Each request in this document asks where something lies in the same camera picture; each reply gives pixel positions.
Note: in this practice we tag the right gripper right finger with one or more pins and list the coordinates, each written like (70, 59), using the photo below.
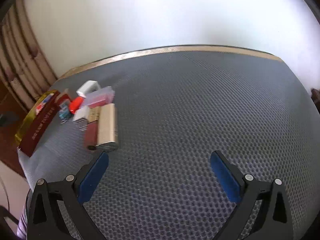
(273, 221)

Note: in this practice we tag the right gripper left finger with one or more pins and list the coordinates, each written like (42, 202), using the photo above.
(45, 220)

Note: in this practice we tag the gold and maroon box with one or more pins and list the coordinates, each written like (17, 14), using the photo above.
(101, 132)

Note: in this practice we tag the white black zigzag cube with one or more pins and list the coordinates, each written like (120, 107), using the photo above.
(80, 118)

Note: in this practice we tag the small blue tin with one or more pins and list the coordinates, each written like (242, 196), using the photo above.
(64, 113)

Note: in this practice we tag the clear floss pick box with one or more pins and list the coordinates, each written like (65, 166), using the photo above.
(41, 105)

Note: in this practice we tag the red rounded square block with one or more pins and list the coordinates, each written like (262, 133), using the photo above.
(75, 104)

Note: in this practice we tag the clear case with red insert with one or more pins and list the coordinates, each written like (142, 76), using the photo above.
(99, 97)

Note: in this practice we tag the white charger plug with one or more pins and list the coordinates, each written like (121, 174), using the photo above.
(88, 87)

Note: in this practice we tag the red tan carton box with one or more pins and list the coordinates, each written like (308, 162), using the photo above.
(63, 98)

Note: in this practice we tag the red gold toffee tin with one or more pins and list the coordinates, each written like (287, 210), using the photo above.
(33, 126)

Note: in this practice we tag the grey honeycomb mat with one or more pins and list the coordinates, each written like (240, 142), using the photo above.
(174, 109)

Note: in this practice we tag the beige patterned curtain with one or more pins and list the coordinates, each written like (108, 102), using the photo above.
(25, 71)

